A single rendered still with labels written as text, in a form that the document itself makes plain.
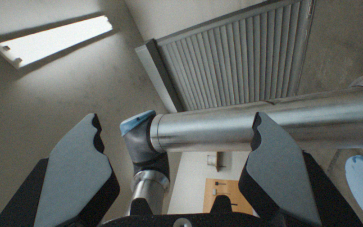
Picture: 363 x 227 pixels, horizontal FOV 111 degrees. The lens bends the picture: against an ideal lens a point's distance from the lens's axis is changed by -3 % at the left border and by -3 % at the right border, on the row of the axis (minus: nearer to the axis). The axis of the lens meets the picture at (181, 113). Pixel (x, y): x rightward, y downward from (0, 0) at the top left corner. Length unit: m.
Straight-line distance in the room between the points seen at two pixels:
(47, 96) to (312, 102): 1.73
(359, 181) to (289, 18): 2.52
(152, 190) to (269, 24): 2.69
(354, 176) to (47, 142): 1.80
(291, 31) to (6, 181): 3.60
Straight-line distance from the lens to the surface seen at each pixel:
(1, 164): 1.60
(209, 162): 3.34
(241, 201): 3.19
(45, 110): 1.66
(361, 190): 0.51
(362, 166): 0.47
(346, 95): 0.35
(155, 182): 0.41
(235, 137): 0.29
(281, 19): 2.79
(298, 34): 2.94
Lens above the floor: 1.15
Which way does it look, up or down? 23 degrees up
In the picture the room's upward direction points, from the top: 96 degrees counter-clockwise
